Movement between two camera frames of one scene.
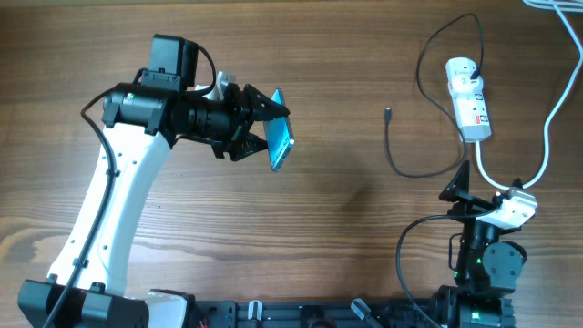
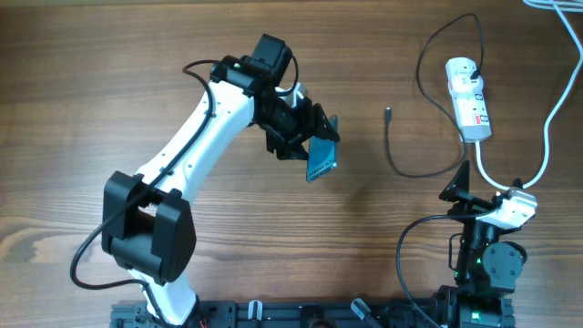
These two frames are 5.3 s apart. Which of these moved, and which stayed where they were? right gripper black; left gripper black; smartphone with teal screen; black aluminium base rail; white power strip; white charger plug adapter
Moved: smartphone with teal screen; left gripper black
Stayed: black aluminium base rail; white power strip; white charger plug adapter; right gripper black
